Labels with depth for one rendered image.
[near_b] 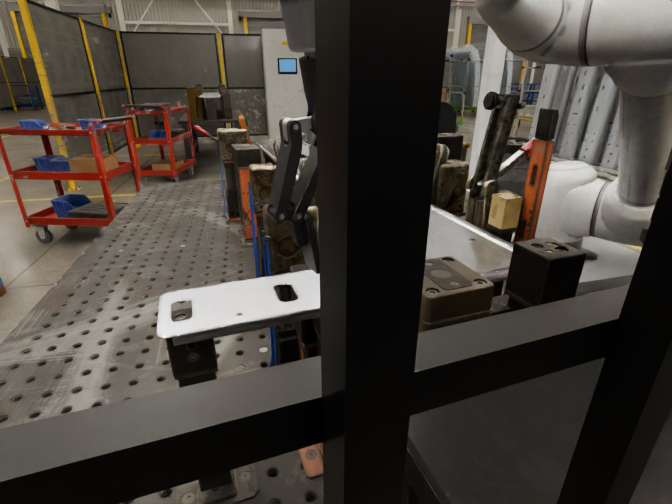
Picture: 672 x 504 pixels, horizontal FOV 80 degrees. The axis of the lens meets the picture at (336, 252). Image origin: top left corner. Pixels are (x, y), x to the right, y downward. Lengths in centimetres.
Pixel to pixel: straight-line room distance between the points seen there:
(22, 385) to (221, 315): 60
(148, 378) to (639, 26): 100
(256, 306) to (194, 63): 830
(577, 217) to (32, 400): 132
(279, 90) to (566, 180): 690
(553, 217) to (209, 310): 104
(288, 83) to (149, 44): 261
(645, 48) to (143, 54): 842
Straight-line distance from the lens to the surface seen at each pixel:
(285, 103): 786
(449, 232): 70
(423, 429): 29
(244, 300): 49
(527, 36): 75
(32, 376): 102
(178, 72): 872
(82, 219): 367
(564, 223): 129
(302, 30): 38
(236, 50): 865
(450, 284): 40
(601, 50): 80
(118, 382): 92
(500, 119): 77
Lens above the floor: 124
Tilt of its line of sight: 24 degrees down
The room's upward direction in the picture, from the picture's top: straight up
